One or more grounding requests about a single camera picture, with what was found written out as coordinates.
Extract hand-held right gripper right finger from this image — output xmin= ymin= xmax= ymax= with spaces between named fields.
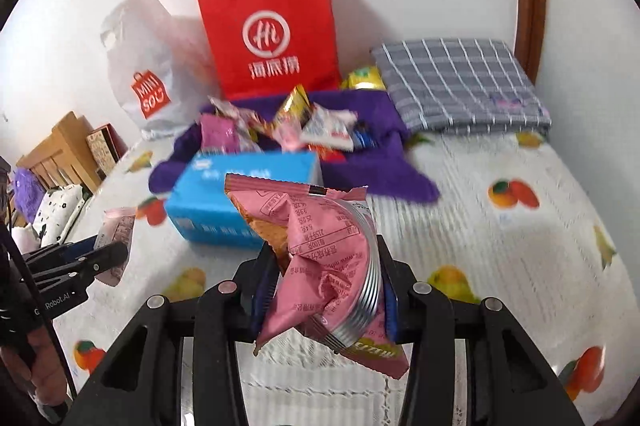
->
xmin=375 ymin=236 xmax=586 ymax=426

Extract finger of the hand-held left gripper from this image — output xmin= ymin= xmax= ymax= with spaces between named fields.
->
xmin=22 ymin=233 xmax=103 ymax=267
xmin=34 ymin=241 xmax=130 ymax=292

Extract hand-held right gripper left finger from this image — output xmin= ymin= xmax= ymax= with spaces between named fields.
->
xmin=62 ymin=243 xmax=281 ymax=426

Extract small pale pink snack packet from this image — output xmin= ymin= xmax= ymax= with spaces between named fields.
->
xmin=95 ymin=207 xmax=137 ymax=287

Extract large pink snack packet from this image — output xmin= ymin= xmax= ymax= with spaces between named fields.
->
xmin=223 ymin=173 xmax=411 ymax=379

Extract magenta snack packet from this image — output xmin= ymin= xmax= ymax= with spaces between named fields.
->
xmin=200 ymin=113 xmax=261 ymax=155

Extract blue snack packet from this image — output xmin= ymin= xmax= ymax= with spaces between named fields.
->
xmin=351 ymin=121 xmax=377 ymax=150

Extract white and red snack packet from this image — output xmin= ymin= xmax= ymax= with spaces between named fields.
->
xmin=300 ymin=103 xmax=358 ymax=152

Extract pink printed snack packet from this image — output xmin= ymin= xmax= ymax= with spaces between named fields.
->
xmin=207 ymin=96 xmax=253 ymax=127

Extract gold snack packet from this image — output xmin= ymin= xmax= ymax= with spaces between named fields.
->
xmin=272 ymin=85 xmax=313 ymax=139

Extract person's left hand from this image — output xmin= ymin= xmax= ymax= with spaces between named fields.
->
xmin=2 ymin=331 xmax=69 ymax=412

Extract white spotted plush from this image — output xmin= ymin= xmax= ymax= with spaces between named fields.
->
xmin=30 ymin=183 xmax=88 ymax=249

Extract purple plush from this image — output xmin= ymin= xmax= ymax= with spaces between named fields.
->
xmin=12 ymin=166 xmax=46 ymax=224

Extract patterned box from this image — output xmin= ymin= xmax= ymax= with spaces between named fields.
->
xmin=85 ymin=123 xmax=128 ymax=179

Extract blue tissue pack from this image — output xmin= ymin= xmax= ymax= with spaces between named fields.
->
xmin=165 ymin=150 xmax=323 ymax=250

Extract fruit print tablecloth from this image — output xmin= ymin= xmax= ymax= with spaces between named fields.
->
xmin=50 ymin=126 xmax=640 ymax=426

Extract purple towel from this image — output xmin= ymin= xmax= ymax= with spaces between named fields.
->
xmin=149 ymin=90 xmax=441 ymax=206

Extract white plastic bag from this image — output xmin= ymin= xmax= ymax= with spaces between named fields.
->
xmin=100 ymin=0 xmax=221 ymax=142

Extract yellow green snack packet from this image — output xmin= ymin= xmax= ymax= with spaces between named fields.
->
xmin=340 ymin=66 xmax=387 ymax=92

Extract grey checkered folded cloth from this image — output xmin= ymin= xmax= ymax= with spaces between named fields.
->
xmin=371 ymin=37 xmax=552 ymax=136

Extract red paper bag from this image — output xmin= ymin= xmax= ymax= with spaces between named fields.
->
xmin=196 ymin=0 xmax=343 ymax=101

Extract black cable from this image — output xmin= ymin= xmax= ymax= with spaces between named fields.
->
xmin=0 ymin=206 xmax=80 ymax=399

